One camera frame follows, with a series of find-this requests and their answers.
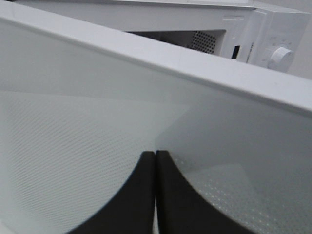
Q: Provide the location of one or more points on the white microwave oven body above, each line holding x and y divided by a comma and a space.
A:
244, 30

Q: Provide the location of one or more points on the upper white power knob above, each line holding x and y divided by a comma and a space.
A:
281, 59

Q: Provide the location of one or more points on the white microwave door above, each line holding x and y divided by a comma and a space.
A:
80, 102

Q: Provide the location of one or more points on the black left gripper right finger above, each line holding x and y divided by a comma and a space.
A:
181, 209

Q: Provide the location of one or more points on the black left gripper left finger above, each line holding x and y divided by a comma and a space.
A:
131, 209

